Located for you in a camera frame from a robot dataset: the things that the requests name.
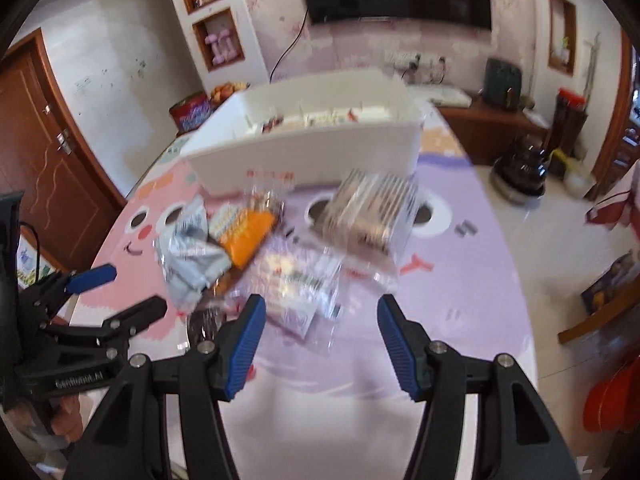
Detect bowl of fruit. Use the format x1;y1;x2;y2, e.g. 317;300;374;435
209;81;249;106

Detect white wall sockets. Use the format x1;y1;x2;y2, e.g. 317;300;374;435
385;50;446;68

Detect red white cloth table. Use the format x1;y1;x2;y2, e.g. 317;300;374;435
585;160;640;231

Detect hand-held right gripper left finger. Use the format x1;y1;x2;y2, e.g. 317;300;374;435
75;293;267;480

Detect white plastic storage box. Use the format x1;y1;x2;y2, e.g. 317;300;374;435
180;67;426;196

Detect tall dark jar red lid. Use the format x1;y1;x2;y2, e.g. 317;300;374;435
550;87;588;161

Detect dark green air fryer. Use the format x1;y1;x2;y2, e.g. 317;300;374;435
485;57;523;110

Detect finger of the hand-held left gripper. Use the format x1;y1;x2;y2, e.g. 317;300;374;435
40;296;168;351
20;264;118;311

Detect clear packet of striped cakes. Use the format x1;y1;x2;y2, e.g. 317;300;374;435
320;169;421;266

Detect red plastic stool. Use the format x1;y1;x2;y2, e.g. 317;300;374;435
582;360;640;433

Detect white metal pole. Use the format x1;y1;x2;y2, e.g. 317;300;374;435
585;32;601;96

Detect colourful cardboard box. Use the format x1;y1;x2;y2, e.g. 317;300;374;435
580;252;638;316

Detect clear red snack packet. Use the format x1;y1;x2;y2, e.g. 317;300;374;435
247;185;296;226

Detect brown wooden door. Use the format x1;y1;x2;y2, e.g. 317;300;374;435
0;30;126;271

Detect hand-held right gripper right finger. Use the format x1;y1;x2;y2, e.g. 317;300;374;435
376;293;583;480

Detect white set-top box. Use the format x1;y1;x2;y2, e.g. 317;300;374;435
417;85;473;108

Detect black television cable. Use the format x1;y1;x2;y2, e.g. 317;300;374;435
270;10;308;83

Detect person's left hand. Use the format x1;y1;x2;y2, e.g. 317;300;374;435
47;392;83;443

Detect dark brown cake packet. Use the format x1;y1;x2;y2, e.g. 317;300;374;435
185;307;226;348

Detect white plastic bucket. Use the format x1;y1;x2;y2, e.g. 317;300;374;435
562;160;593;198

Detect grey blue snack bag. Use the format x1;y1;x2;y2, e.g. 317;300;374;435
154;197;233;311

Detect dark brown ceramic jar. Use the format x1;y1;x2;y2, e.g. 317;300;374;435
492;135;548;203

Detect beige barcode snack packet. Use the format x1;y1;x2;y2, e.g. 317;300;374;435
302;110;351;128

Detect orange oat bar packet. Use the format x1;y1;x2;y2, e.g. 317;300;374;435
217;209;278;270

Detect round red tin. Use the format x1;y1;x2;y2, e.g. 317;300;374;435
169;92;213;133

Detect pink white snack packet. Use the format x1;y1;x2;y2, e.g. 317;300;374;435
235;245;346;341

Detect cartoon printed tablecloth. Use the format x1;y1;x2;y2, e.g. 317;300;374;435
70;105;536;461

